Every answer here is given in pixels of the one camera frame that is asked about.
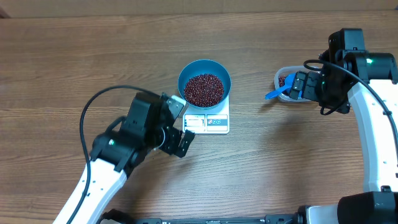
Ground blue plastic measuring scoop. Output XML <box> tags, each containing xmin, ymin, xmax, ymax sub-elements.
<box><xmin>265</xmin><ymin>74</ymin><xmax>295</xmax><ymax>100</ymax></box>

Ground teal round bowl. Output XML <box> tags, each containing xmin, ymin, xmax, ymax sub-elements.
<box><xmin>177</xmin><ymin>59</ymin><xmax>232</xmax><ymax>108</ymax></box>

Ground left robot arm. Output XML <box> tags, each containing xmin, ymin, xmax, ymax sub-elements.
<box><xmin>55</xmin><ymin>92</ymin><xmax>195</xmax><ymax>223</ymax></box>

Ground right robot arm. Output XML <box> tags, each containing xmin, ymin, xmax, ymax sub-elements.
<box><xmin>289</xmin><ymin>28</ymin><xmax>397</xmax><ymax>223</ymax></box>

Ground white digital kitchen scale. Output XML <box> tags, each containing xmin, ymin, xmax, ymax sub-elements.
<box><xmin>182</xmin><ymin>96</ymin><xmax>230</xmax><ymax>134</ymax></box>

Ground red beans in bowl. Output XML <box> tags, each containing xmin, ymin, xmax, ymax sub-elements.
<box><xmin>183</xmin><ymin>73</ymin><xmax>224</xmax><ymax>108</ymax></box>

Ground red adzuki beans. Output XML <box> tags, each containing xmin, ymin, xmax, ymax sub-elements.
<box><xmin>278</xmin><ymin>76</ymin><xmax>289</xmax><ymax>95</ymax></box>

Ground clear plastic food container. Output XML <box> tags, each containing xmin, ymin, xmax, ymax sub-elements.
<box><xmin>274</xmin><ymin>65</ymin><xmax>310</xmax><ymax>103</ymax></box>

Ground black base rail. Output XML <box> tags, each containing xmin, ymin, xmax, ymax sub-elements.
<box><xmin>97</xmin><ymin>209</ymin><xmax>307</xmax><ymax>224</ymax></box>

